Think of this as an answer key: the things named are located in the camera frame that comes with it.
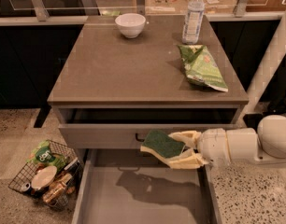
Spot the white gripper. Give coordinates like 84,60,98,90
168,128,231,169

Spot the green and yellow sponge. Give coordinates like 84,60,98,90
140,130,185,165

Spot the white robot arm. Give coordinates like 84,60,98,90
167,10,286,169

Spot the grey middle drawer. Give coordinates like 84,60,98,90
72,149,219,224

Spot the grey drawer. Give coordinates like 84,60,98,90
59,108,236,149
72,149,219,224

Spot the grey drawer cabinet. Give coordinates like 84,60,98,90
47,14,250,151

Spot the grey top drawer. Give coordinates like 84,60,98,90
59,108,236,149

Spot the green chip bag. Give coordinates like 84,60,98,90
179,45,228,92

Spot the white ceramic bowl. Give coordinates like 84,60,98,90
115,13,146,38

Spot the brown bottle in basket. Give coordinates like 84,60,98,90
42,182,66,204

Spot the clear plastic water bottle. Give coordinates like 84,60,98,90
182,0,205,44

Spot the white bowl in basket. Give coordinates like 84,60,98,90
31,166,57,189

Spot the green snack bag in basket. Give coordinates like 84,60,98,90
27,140,66,170

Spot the soda can in basket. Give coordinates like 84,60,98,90
21,182,32,193

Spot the black wire basket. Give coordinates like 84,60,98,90
8,140,82,210

